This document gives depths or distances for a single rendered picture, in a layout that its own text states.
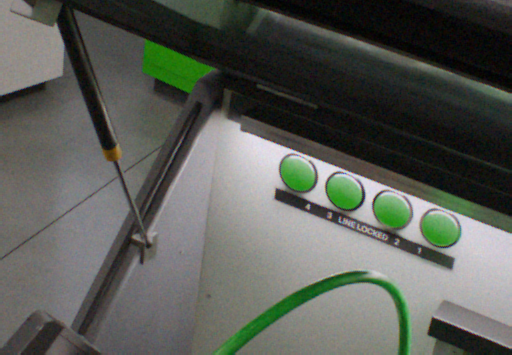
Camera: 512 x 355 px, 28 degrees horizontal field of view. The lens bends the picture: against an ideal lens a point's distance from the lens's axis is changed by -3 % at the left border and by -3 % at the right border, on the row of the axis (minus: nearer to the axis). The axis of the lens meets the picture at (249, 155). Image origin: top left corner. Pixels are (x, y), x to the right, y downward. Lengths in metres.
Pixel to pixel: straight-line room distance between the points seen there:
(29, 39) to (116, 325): 2.98
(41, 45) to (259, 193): 2.96
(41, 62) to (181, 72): 0.56
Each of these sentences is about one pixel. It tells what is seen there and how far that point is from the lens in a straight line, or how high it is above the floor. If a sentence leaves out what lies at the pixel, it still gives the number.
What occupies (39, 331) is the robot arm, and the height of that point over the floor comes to 1.43.
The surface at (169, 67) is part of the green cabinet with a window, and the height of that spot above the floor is 0.16.
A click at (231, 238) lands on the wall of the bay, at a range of 1.33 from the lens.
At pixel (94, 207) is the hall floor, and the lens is 3.61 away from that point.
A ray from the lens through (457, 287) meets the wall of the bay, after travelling 1.22.
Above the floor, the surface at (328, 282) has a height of 1.43.
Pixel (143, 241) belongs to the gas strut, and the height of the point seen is 1.32.
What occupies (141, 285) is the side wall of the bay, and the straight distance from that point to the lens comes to 1.24.
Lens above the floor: 2.01
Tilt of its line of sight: 30 degrees down
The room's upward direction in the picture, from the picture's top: 8 degrees clockwise
